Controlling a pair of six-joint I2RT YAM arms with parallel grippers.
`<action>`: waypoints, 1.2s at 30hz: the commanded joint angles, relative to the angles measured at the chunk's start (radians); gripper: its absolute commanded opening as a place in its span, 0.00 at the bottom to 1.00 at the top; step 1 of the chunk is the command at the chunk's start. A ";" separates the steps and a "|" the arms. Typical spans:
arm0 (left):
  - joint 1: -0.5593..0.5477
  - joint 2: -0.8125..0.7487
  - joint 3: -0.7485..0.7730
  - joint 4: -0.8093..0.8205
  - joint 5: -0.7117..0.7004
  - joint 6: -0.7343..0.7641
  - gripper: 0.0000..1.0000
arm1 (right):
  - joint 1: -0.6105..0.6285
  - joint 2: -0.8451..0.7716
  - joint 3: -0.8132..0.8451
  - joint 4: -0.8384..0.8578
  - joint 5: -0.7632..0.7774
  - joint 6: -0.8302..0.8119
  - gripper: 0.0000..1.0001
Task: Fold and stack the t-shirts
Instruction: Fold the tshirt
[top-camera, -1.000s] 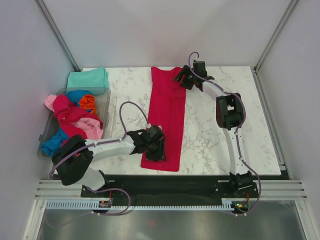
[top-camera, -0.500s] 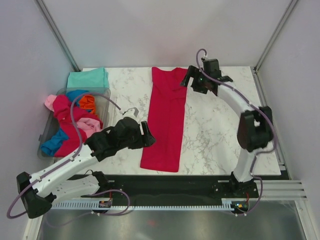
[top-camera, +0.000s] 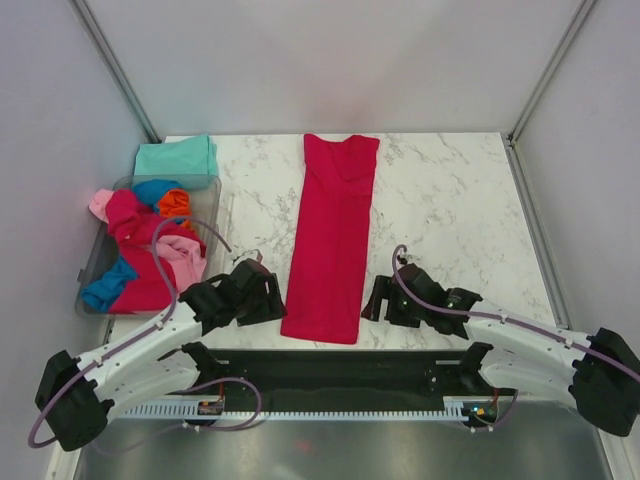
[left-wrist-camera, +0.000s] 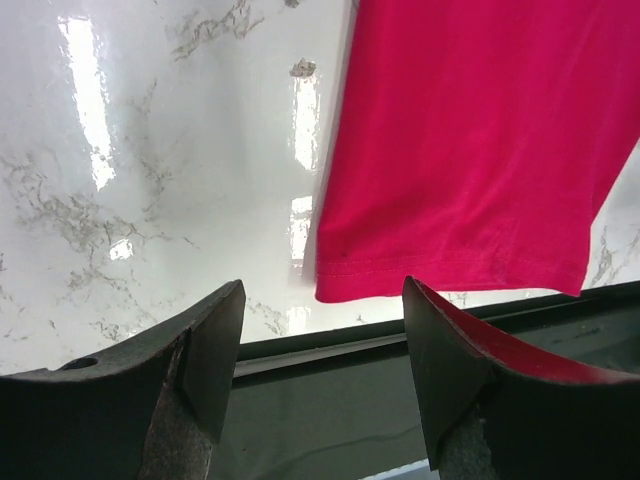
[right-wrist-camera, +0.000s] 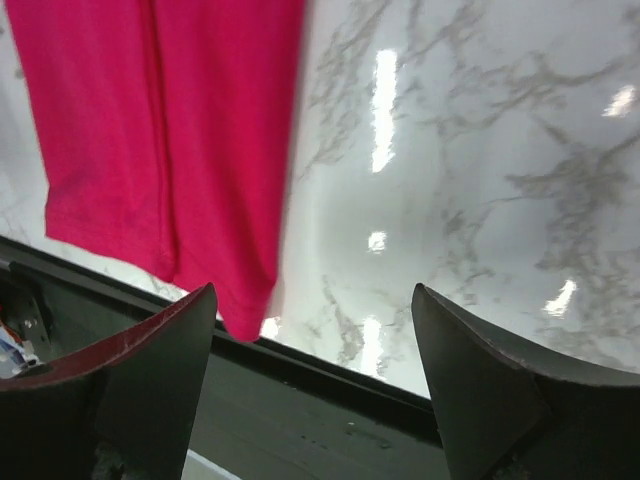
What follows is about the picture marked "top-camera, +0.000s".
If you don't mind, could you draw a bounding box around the orange t shirt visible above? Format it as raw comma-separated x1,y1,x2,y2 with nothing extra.
156,188,193,231

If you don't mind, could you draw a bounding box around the light pink t shirt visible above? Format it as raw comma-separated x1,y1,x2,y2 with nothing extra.
89,189,207,292

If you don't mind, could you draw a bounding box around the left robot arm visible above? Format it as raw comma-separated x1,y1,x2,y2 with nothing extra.
35,259,286,452

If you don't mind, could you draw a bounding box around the aluminium frame post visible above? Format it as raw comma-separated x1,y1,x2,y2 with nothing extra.
503,0,599,149
69,0,161,143

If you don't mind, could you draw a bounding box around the blue t shirt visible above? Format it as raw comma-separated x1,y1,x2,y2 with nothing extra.
81,180,179,313

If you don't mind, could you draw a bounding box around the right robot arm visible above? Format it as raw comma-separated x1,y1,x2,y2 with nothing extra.
361,264,639,437

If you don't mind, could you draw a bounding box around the aluminium frame rail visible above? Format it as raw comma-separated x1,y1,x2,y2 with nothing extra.
501,133,573,330

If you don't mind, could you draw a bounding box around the teal folded t shirt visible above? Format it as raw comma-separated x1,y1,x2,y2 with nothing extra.
133,135,219,190

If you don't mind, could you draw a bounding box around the crimson t shirt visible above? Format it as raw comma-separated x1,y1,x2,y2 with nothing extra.
280,134,380,345
105,190,207,314

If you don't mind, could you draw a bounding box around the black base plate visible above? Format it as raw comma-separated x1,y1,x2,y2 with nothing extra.
190,350,513,411

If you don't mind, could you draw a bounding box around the right aluminium frame post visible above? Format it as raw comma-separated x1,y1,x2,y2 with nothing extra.
503,0,599,149

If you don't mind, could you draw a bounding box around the clear plastic bin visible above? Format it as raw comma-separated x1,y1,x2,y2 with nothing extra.
76,177,221,318

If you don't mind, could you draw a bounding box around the left aluminium frame post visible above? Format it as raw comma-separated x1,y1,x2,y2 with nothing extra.
69,0,161,143

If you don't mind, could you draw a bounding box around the white cable duct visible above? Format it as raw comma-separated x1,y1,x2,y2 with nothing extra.
119,397,487,422

